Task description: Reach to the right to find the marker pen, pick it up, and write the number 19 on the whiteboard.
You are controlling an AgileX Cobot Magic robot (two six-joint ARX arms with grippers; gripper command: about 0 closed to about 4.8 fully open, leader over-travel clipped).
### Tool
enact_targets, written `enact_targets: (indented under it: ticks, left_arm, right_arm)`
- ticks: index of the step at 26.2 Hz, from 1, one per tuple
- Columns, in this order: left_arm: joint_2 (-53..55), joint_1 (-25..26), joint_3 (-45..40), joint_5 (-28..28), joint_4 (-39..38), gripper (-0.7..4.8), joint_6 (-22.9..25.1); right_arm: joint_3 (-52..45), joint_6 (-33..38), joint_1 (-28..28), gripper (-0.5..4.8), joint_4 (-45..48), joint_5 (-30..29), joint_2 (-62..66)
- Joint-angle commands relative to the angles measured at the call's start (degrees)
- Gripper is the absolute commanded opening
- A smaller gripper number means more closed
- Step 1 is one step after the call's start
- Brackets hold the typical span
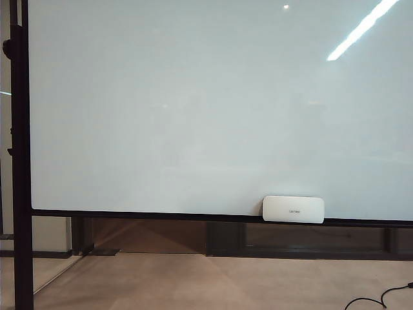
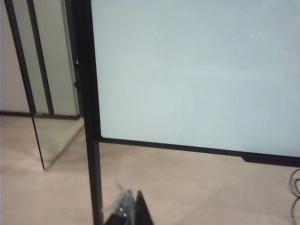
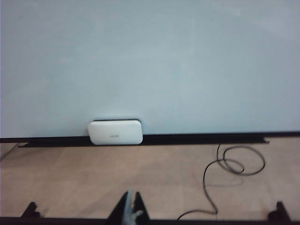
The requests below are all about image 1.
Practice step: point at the white glass whiteboard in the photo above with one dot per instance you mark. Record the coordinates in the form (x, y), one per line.
(193, 97)

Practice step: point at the white rectangular board eraser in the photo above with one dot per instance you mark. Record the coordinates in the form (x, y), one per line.
(293, 209)

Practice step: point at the black round stand knob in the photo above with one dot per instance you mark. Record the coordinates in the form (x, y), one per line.
(6, 46)

